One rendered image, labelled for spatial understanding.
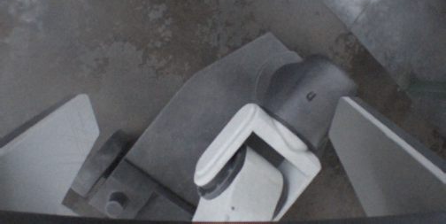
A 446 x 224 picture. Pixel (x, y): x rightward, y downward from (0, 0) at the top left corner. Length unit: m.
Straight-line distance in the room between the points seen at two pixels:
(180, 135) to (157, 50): 0.29
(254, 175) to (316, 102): 0.18
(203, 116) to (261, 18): 0.40
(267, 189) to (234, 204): 0.08
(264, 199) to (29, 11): 0.83
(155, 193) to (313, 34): 0.71
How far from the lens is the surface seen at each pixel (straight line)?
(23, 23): 0.90
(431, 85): 1.10
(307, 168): 0.50
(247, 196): 0.44
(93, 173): 0.62
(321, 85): 0.46
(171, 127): 0.58
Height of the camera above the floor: 0.74
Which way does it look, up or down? 79 degrees down
